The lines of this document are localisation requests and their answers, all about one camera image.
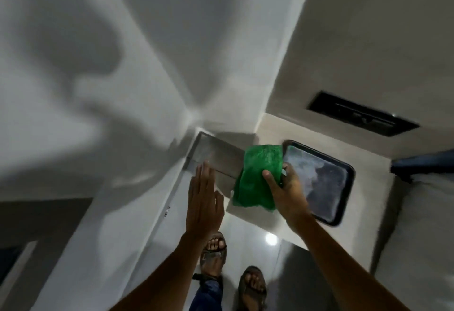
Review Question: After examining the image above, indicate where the black-rimmed glass tray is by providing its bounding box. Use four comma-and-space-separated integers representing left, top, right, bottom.
282, 139, 356, 228

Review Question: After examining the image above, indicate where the blue jeans leg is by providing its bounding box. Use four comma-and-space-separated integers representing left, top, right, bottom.
189, 275, 224, 311

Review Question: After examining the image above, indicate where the black wall vent slot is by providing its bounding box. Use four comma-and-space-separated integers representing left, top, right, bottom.
306, 90, 421, 138

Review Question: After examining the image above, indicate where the person's right hand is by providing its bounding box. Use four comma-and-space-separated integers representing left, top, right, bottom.
262, 163, 313, 234

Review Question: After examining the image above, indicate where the white bedding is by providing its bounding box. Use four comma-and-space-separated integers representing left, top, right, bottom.
370, 173, 454, 311

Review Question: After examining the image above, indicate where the grey metal plate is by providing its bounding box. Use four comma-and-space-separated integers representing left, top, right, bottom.
184, 131, 249, 181

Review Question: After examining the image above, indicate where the brown sandal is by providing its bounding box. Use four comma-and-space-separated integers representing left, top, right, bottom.
236, 265, 267, 311
198, 231, 228, 281

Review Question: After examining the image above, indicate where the person's left forearm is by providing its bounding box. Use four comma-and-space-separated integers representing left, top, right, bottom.
116, 231, 221, 311

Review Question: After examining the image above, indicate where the green cleaning cloth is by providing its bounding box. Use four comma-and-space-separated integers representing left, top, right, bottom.
232, 144, 284, 213

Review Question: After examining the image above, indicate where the dark blue cloth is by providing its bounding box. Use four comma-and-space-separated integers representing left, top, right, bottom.
390, 150, 454, 184

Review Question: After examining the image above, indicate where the brown left sandal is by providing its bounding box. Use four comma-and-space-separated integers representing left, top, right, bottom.
198, 231, 228, 281

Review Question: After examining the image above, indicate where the brown right sandal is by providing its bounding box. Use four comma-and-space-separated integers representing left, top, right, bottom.
236, 265, 267, 311

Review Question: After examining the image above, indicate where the person's left hand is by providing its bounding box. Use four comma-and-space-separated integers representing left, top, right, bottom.
185, 161, 225, 241

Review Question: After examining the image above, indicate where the person's right forearm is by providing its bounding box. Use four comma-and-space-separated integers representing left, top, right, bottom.
287, 214, 410, 311

